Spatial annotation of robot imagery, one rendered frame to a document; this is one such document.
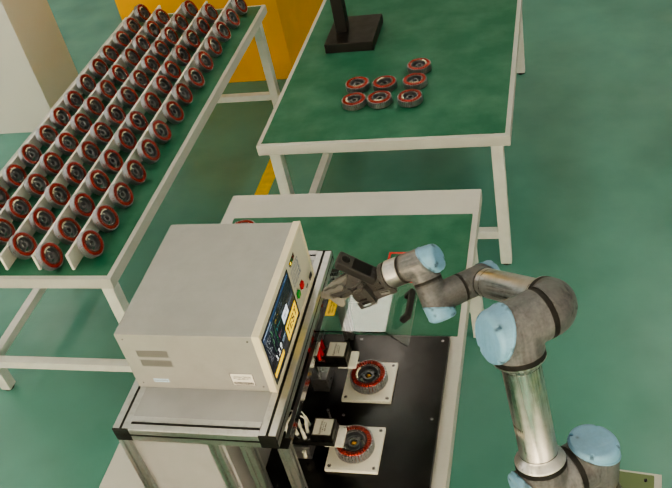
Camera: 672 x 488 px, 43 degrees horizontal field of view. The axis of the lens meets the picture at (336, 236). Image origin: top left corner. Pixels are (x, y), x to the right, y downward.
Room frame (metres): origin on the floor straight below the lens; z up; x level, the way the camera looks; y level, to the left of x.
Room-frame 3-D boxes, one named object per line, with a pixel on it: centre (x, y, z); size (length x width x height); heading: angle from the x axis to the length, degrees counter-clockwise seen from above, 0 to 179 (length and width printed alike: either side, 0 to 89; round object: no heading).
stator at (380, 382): (1.74, 0.00, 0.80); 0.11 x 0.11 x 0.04
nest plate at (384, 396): (1.74, 0.00, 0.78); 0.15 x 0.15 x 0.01; 70
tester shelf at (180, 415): (1.73, 0.35, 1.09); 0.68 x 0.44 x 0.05; 160
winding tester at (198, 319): (1.75, 0.34, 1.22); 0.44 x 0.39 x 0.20; 160
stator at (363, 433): (1.51, 0.09, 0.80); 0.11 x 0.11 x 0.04
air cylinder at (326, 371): (1.79, 0.14, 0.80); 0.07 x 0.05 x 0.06; 160
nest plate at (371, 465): (1.51, 0.09, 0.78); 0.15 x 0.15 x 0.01; 70
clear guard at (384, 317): (1.79, -0.01, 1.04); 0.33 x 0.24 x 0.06; 70
